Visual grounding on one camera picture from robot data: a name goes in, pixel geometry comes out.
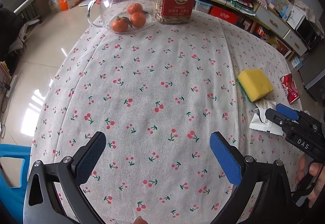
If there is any orange tangerine top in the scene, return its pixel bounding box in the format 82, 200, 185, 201
127, 3, 143, 15

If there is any glass teapot wooden lid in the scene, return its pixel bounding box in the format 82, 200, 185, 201
87, 0, 155, 34

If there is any long tv cabinet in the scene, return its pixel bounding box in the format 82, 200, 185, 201
202, 0, 323, 56

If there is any person right hand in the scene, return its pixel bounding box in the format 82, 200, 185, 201
295, 154, 325, 209

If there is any blue plastic stool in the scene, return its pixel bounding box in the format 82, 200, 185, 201
1, 143, 31, 223

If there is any red gift box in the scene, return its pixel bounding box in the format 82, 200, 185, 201
209, 6, 238, 25

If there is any cherry print tablecloth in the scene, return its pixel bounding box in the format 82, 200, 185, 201
31, 12, 301, 223

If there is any white snack wrapper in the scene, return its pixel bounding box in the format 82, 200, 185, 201
249, 98, 283, 136

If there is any orange tangerine right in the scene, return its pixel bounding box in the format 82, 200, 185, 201
129, 12, 146, 28

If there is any yellow green sponge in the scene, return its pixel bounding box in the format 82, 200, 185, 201
237, 69, 274, 102

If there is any crushed red soda can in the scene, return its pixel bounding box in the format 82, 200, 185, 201
280, 73, 300, 104

